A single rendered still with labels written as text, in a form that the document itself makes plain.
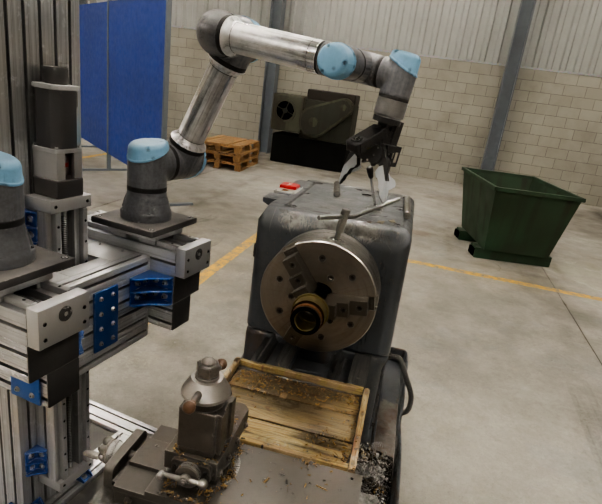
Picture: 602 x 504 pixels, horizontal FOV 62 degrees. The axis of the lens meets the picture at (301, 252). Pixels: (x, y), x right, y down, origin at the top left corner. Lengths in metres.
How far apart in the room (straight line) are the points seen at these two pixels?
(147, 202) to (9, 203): 0.46
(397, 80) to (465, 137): 9.94
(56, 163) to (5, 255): 0.30
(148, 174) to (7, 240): 0.48
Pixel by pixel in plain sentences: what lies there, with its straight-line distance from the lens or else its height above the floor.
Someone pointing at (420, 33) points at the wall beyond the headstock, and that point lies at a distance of 11.25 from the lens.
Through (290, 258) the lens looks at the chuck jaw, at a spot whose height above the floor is 1.19.
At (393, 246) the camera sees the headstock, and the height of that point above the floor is 1.21.
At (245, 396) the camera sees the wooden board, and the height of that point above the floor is 0.89.
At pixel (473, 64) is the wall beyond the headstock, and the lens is 11.17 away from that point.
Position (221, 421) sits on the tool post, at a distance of 0.84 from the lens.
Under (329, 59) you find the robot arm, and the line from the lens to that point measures 1.17.
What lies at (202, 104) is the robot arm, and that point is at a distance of 1.55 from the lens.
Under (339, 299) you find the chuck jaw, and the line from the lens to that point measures 1.27.
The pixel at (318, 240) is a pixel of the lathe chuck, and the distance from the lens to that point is 1.28.
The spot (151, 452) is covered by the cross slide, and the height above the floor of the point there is 0.97.
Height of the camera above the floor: 1.61
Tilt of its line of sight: 19 degrees down
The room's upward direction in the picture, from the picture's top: 8 degrees clockwise
